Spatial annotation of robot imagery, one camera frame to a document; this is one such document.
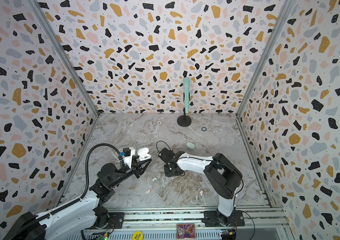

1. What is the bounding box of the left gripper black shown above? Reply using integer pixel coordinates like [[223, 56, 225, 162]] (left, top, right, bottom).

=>
[[111, 154, 152, 189]]

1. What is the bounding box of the pink white earbud case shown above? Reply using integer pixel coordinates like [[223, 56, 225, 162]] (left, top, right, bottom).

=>
[[137, 147, 152, 162]]

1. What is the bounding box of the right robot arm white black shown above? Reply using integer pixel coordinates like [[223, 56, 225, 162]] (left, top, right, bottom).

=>
[[159, 148, 245, 228]]

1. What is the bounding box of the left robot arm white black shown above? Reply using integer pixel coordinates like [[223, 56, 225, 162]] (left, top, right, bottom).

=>
[[4, 158, 152, 240]]

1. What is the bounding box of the mint green earbud case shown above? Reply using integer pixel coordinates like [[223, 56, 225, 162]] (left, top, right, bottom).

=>
[[186, 142, 195, 150]]

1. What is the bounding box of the black microphone stand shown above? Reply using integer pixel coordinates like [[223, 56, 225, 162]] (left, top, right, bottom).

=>
[[177, 100, 192, 127]]

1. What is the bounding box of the pink square tag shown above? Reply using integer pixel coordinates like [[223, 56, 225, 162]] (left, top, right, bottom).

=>
[[176, 224, 196, 240]]

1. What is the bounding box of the yellow round sticker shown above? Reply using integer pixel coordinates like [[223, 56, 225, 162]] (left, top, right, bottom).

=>
[[132, 231, 144, 240]]

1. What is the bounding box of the mint green microphone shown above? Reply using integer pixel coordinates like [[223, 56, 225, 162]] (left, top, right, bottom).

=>
[[183, 78, 190, 114]]

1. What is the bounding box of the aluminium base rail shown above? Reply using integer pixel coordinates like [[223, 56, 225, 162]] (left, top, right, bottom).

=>
[[31, 206, 293, 240]]

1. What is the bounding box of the black corrugated cable hose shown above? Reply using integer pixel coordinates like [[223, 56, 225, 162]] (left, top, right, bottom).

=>
[[6, 143, 123, 240]]

